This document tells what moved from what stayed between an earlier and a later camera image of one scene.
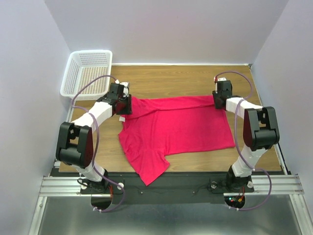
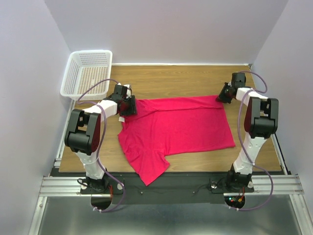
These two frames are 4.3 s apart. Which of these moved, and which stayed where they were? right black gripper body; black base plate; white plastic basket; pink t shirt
Moved: right black gripper body
Stayed: pink t shirt; black base plate; white plastic basket
